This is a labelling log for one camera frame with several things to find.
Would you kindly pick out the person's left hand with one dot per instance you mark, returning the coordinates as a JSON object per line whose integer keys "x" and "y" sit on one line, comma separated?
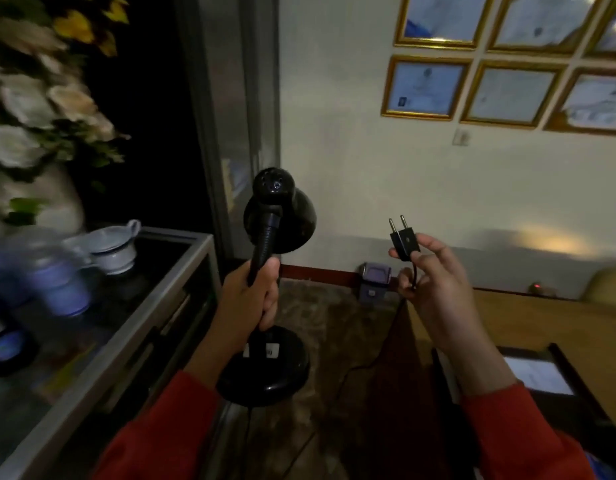
{"x": 238, "y": 309}

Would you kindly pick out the person's right hand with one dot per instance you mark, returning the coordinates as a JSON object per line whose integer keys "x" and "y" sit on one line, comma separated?
{"x": 442, "y": 299}

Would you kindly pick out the person's right thumb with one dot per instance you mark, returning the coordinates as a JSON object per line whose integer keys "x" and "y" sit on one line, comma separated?
{"x": 435, "y": 247}

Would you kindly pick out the person's left thumb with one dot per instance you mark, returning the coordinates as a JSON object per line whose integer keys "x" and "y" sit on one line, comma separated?
{"x": 269, "y": 274}

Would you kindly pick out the black two-pin power plug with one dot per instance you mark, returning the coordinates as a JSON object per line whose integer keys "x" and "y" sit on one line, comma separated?
{"x": 404, "y": 242}

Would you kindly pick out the black desk lamp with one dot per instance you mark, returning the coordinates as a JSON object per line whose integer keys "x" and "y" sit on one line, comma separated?
{"x": 280, "y": 214}

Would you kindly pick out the person's left forearm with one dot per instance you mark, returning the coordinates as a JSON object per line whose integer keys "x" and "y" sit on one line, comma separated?
{"x": 173, "y": 419}

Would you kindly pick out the person's right forearm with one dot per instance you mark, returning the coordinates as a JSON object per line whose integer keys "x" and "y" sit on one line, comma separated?
{"x": 507, "y": 419}

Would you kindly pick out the small device with red light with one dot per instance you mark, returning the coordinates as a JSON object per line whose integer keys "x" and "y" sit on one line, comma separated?
{"x": 538, "y": 288}

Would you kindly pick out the wooden desk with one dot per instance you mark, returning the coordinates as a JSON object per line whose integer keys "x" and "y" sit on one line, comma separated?
{"x": 537, "y": 319}

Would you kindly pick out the white teacup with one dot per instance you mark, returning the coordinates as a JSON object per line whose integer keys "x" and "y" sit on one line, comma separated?
{"x": 113, "y": 249}

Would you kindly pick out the glass display cabinet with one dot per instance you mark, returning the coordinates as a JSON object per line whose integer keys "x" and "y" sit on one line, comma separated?
{"x": 113, "y": 334}

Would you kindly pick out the group of gold framed certificates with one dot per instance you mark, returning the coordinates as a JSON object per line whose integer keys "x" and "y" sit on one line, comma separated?
{"x": 512, "y": 92}

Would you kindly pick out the tan round object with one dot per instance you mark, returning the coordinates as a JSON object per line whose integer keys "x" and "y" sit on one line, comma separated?
{"x": 607, "y": 287}

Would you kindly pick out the blue and white cup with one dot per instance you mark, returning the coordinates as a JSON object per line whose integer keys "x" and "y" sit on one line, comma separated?
{"x": 63, "y": 289}

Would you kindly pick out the black framed document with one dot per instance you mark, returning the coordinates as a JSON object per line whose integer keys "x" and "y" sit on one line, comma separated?
{"x": 582, "y": 409}

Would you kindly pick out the white flower vase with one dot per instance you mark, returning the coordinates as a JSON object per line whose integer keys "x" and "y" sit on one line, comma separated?
{"x": 58, "y": 204}

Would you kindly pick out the blue round dish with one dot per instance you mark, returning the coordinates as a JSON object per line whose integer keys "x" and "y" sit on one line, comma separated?
{"x": 5, "y": 347}

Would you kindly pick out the white and yellow flower bouquet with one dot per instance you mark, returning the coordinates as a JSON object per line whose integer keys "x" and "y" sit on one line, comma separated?
{"x": 33, "y": 94}

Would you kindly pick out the white wall switch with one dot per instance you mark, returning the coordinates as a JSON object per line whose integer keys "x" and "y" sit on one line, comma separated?
{"x": 460, "y": 137}

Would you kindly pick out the grey metal door frame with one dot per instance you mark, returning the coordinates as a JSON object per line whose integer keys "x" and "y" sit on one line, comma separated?
{"x": 233, "y": 94}

